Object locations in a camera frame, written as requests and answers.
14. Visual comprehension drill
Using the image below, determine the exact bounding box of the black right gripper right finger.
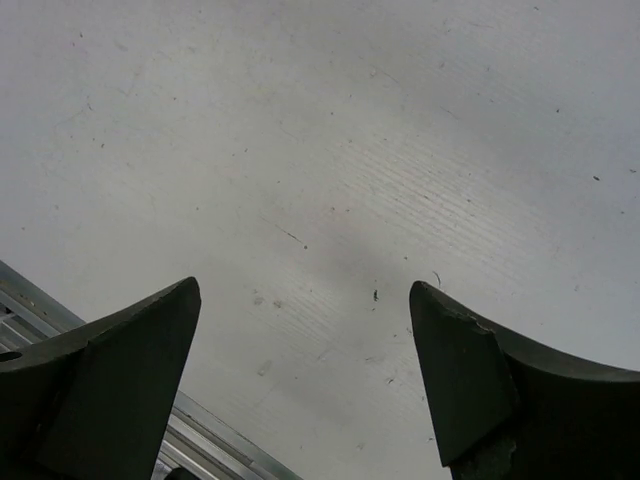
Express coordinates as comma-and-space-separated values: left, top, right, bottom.
409, 281, 639, 479

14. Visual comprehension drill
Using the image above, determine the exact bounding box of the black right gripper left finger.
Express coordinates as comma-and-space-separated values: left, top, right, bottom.
1, 277, 201, 479

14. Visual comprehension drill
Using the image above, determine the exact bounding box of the aluminium table frame rail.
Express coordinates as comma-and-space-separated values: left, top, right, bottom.
1, 263, 299, 479

